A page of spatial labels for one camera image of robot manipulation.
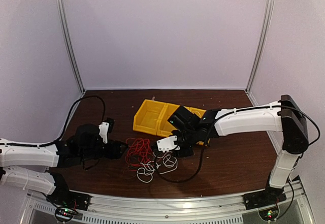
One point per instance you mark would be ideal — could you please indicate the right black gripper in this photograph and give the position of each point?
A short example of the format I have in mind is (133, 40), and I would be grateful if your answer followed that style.
(188, 153)

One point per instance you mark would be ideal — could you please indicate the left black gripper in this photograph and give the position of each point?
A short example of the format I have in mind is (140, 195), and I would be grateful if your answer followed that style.
(117, 154)

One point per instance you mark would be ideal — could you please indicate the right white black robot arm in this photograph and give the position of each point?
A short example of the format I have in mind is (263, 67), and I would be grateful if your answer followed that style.
(279, 116)

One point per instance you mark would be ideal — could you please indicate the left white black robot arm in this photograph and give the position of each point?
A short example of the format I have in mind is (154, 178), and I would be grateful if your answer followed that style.
(90, 142)

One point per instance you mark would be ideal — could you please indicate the yellow bin middle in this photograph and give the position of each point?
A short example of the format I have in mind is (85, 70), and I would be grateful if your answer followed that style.
(164, 127)

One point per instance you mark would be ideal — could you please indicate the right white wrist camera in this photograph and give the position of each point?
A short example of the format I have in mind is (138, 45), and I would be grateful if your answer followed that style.
(168, 144)

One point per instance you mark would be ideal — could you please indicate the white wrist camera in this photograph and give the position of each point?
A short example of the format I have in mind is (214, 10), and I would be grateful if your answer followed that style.
(106, 127)
(168, 144)

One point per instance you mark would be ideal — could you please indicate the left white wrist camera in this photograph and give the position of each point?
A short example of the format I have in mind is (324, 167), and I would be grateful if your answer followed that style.
(106, 127)

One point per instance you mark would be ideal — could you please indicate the aluminium front rail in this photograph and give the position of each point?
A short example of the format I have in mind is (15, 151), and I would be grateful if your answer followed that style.
(216, 209)

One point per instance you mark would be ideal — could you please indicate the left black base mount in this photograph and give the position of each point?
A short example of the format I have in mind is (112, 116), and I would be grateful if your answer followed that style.
(68, 206)

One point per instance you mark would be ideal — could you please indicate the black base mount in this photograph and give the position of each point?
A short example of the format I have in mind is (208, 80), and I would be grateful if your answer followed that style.
(266, 201)
(68, 206)

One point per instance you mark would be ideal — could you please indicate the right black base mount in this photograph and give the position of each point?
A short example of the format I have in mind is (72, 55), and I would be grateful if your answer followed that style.
(266, 201)

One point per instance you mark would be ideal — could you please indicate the right aluminium frame post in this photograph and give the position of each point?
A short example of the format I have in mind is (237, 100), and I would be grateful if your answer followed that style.
(269, 7)

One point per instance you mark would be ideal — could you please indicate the aluminium frame post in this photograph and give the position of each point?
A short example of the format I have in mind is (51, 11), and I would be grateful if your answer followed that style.
(68, 44)
(269, 7)

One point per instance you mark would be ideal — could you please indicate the left aluminium frame post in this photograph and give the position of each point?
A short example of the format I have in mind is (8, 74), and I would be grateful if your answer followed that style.
(68, 44)

